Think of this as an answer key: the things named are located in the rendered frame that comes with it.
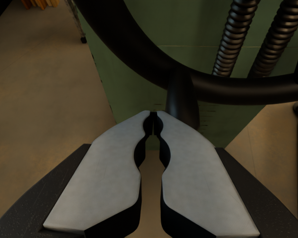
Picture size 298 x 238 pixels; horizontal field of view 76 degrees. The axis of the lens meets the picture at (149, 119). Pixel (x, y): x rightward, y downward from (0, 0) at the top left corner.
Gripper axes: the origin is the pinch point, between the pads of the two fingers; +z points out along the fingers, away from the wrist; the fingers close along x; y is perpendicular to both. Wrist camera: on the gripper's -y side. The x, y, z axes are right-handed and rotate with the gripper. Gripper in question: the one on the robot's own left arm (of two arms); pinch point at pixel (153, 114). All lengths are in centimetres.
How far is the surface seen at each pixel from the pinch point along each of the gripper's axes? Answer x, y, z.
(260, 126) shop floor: 52, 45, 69
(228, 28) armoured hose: 7.4, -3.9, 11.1
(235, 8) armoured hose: 7.3, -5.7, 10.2
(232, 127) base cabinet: 27, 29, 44
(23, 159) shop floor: -59, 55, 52
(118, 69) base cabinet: -7.9, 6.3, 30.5
